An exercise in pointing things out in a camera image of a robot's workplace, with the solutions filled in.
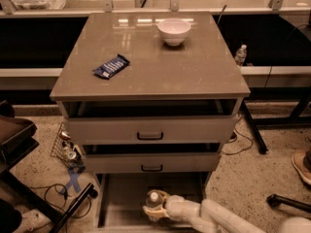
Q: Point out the white ceramic bowl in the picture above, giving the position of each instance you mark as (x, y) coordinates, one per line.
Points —
(174, 31)

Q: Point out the black stand leg right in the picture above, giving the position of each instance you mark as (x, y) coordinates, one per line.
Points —
(259, 140)

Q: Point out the tan shoe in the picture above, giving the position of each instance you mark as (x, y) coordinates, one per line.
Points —
(301, 161)

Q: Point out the blue tape cross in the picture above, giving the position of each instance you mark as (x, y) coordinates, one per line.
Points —
(74, 173)

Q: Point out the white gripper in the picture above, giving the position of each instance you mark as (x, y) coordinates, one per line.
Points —
(177, 209)

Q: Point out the water bottle on ledge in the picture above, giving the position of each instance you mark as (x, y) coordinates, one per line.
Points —
(240, 55)

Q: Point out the black chair base leg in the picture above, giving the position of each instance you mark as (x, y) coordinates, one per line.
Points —
(275, 200)

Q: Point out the blue snack bar wrapper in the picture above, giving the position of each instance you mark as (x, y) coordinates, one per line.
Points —
(110, 68)

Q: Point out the middle grey drawer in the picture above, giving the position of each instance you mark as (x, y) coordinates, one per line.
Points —
(156, 158)

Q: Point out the dark cart at left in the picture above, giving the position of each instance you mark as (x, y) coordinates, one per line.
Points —
(16, 142)

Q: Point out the top grey drawer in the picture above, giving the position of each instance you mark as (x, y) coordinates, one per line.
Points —
(150, 122)

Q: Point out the wire basket with cans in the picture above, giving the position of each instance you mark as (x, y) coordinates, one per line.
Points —
(64, 149)

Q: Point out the grey drawer cabinet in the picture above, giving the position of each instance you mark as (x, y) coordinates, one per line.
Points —
(201, 68)

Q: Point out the bottom grey drawer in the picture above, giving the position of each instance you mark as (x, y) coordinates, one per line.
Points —
(122, 197)

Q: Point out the grey drawer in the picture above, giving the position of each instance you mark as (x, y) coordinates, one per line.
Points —
(122, 197)
(156, 158)
(150, 122)

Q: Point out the clear plastic water bottle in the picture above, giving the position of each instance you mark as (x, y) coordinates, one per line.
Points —
(153, 200)

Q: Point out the black tripod leg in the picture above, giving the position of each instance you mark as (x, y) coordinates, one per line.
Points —
(88, 192)

